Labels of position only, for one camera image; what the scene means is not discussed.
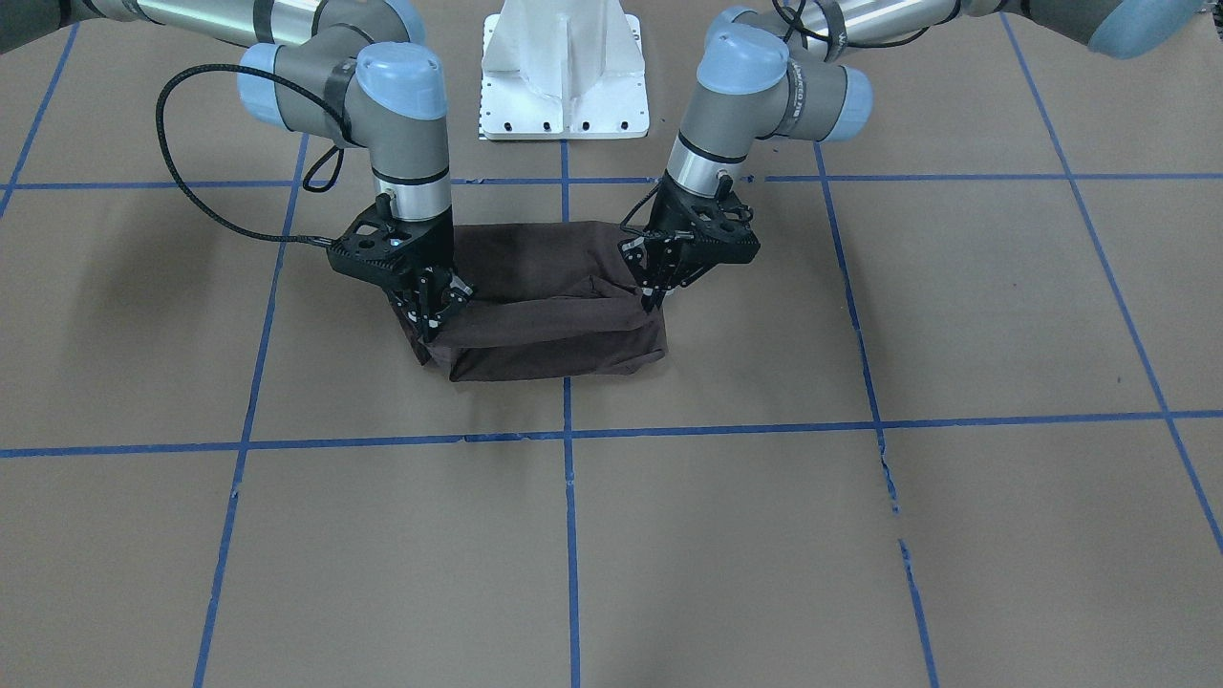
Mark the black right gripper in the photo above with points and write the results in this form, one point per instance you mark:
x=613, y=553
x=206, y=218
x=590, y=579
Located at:
x=439, y=250

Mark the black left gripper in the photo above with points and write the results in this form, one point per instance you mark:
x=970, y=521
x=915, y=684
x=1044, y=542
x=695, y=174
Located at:
x=665, y=250

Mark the brown t-shirt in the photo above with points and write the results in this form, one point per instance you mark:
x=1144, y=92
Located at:
x=549, y=300

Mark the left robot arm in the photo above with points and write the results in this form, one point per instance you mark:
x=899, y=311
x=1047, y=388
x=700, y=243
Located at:
x=785, y=73

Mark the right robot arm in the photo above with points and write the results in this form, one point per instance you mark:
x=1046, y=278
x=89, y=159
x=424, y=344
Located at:
x=357, y=73

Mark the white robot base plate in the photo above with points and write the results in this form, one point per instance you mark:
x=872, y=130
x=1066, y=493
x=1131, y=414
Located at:
x=563, y=70

